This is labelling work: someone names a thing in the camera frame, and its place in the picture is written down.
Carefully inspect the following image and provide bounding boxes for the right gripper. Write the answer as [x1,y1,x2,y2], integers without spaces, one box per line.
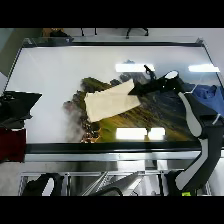
[141,77,168,95]

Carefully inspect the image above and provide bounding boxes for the cream T-shirt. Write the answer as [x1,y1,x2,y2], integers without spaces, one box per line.
[83,78,142,124]

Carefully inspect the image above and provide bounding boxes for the blue garment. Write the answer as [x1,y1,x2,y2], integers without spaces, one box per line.
[191,84,224,116]

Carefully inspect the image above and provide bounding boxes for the dark grey garment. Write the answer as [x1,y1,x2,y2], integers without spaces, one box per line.
[0,90,43,130]

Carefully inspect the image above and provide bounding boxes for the red garment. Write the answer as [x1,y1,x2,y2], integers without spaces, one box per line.
[0,127,28,163]

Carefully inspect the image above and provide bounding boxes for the silver frame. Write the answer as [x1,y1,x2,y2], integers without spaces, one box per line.
[19,36,224,197]

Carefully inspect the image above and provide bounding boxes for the black cable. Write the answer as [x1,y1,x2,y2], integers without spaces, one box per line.
[94,186,125,197]

